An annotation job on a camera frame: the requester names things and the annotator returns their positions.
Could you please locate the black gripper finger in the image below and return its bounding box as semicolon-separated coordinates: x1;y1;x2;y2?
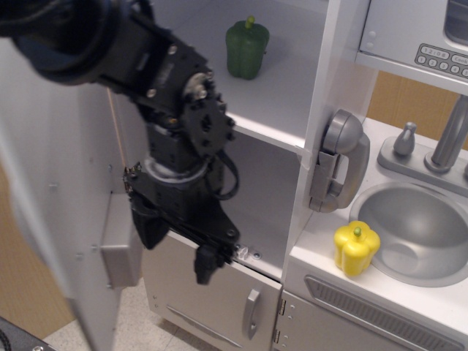
194;244;234;285
130;199;169;249

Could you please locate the white toy fridge door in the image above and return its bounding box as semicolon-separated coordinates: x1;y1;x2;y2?
1;39;143;350

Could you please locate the white toy kitchen cabinet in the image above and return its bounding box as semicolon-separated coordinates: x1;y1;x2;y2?
105;0;468;351

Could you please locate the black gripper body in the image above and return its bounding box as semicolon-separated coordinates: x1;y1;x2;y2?
124;162;240;252

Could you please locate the silver toy sink basin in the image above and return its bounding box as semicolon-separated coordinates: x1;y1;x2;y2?
350;183;467;287

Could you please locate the white lower freezer door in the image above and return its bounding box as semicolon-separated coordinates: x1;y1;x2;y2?
142;233;282;350

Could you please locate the grey toy telephone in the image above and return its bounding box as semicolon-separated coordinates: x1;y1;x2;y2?
309;110;370;214

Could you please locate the green toy bell pepper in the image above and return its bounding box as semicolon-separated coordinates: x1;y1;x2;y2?
225;15;270;80

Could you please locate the silver toy faucet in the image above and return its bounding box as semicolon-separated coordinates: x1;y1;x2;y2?
377;95;467;197

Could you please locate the silver freezer door handle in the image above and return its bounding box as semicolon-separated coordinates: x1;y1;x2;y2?
242;289;260;340

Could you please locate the black case corner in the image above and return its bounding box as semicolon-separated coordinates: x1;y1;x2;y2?
1;317;56;351

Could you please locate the silver oven vent panel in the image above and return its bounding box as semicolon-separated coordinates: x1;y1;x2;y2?
304;275;466;350

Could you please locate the toy microwave with keypad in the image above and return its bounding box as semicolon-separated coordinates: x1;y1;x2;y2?
356;1;467;95

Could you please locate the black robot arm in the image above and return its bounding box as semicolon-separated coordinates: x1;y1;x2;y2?
1;1;240;285

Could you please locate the yellow toy bell pepper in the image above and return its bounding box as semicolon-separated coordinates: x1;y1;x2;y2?
333;221;380;276

